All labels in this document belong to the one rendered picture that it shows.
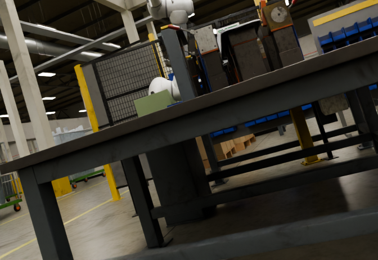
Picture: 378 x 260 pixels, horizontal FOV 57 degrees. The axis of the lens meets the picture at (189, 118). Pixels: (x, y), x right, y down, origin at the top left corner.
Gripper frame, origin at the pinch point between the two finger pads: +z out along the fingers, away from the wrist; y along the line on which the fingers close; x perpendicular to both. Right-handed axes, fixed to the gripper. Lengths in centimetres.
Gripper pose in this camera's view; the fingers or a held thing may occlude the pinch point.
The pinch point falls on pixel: (161, 2)
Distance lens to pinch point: 207.4
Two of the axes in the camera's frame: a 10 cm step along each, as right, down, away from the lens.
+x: -1.3, 0.9, 9.9
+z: 2.9, 9.5, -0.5
